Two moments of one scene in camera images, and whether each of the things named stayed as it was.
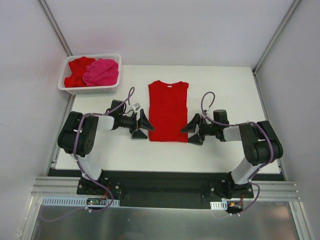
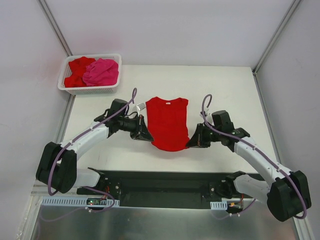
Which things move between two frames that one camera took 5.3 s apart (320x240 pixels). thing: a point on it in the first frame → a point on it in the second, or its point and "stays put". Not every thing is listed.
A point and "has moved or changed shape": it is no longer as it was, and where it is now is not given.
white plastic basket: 90,90 stays put
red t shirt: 168,107 has moved or changed shape
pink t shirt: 102,72 stays put
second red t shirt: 78,66 stays put
